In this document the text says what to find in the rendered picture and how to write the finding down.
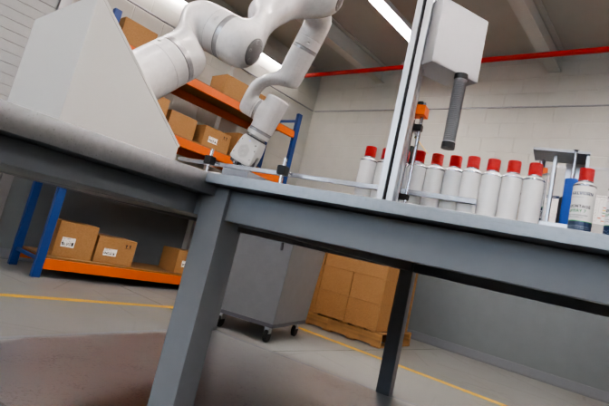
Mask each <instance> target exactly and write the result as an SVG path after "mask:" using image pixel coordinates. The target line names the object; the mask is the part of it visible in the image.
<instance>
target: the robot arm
mask: <svg viewBox="0 0 609 406"><path fill-rule="evenodd" d="M342 3H343V0H253V1H252V2H251V4H250V6H249V8H248V19H246V18H242V17H240V16H238V15H236V14H234V13H232V12H230V11H228V10H227V9H225V8H224V7H222V6H220V5H217V4H215V3H212V2H209V1H206V0H198V1H193V2H190V3H188V4H187V5H185V6H184V8H183V9H182V11H181V14H180V18H179V23H178V25H177V27H176V28H175V29H174V30H173V31H172V32H170V33H168V34H165V35H163V36H161V37H159V38H157V39H155V40H153V41H151V42H148V43H145V44H144V45H142V46H140V47H138V48H135V49H133V50H132V51H133V53H134V55H135V57H136V59H137V61H138V63H139V65H140V68H141V69H142V71H143V73H144V75H145V77H146V79H147V81H148V83H149V85H150V88H151V89H152V91H153V93H154V95H155V97H156V99H157V100H158V99H160V98H162V97H164V96H165V95H167V94H169V93H171V92H173V91H175V90H177V89H178V88H179V87H181V86H183V85H185V84H186V83H188V82H191V81H192V80H194V79H195V78H197V77H198V76H199V75H201V73H202V72H203V71H204V69H205V66H206V56H205V54H204V51H205V52H207V53H210V54H212V55H213V56H215V57H217V58H218V59H219V60H221V61H222V62H224V63H226V64H228V65H230V66H233V67H236V68H247V67H249V66H252V65H253V64H255V63H256V62H257V61H258V59H259V58H260V56H261V54H262V52H263V50H264V47H265V44H266V40H267V38H268V36H269V35H270V34H271V33H272V32H273V31H274V30H275V29H276V28H277V27H279V26H280V25H282V24H285V23H286V22H288V21H291V20H294V19H304V22H303V24H302V26H301V28H300V30H299V32H298V34H297V36H296V38H295V40H294V42H293V44H292V46H291V48H290V50H289V52H288V54H287V56H286V58H285V60H284V62H283V64H282V66H281V67H280V69H279V70H277V71H276V72H271V73H268V74H264V75H262V76H260V77H258V78H256V79H255V80H254V81H252V82H251V84H250V85H249V87H248V88H247V90H246V92H245V94H244V96H243V98H242V100H241V102H240V104H239V109H240V110H241V111H242V112H243V113H244V114H245V115H246V116H248V117H250V118H251V119H253V121H252V123H251V125H250V126H249V127H248V130H247V131H249V133H245V134H244V135H243V136H242V137H241V138H240V140H239V141H238V142H237V144H236V145H235V147H234V148H233V149H232V151H231V153H230V156H231V158H230V159H231V161H232V162H233V164H235V165H241V166H248V167H254V168H255V167H256V166H257V164H258V162H259V161H260V159H261V157H262V155H263V153H264V150H265V148H266V144H265V142H269V140H270V138H271V136H272V135H273V133H274V131H275V130H276V127H277V125H278V124H279V122H280V121H281V120H282V118H283V116H284V114H285V112H286V110H287V109H288V107H289V106H288V104H287V103H286V102H285V101H283V100H282V99H280V98H278V97H277V96H275V95H273V94H268V95H267V97H266V99H265V100H264V101H263V100H261V99H260V98H259V95H260V93H261V92H262V91H263V90H264V89H265V88H266V87H268V86H271V85H280V86H284V87H287V88H291V89H296V88H297V87H298V86H299V85H300V84H301V82H302V80H303V79H304V77H305V75H306V73H307V71H308V69H309V68H310V66H311V64H312V62H313V60H314V58H315V56H316V55H317V53H318V51H319V49H320V48H321V46H322V44H323V42H324V39H325V37H326V36H327V34H328V32H329V30H330V28H331V24H332V15H334V14H335V13H336V12H337V11H338V10H339V9H340V7H341V6H342ZM253 126H254V127H253Z"/></svg>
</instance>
